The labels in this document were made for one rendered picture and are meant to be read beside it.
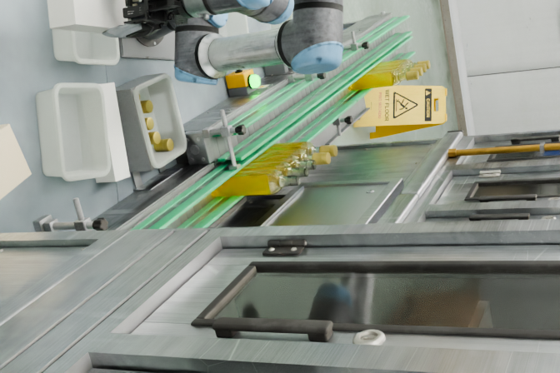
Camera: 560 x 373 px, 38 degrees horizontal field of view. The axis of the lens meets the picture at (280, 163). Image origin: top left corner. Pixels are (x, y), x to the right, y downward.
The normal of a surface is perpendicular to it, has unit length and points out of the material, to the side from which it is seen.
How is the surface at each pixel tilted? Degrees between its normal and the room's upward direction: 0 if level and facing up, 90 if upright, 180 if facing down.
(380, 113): 77
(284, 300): 90
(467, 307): 90
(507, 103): 90
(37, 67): 0
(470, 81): 90
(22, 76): 0
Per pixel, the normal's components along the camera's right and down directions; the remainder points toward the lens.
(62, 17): -0.44, 0.07
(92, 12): 0.89, -0.06
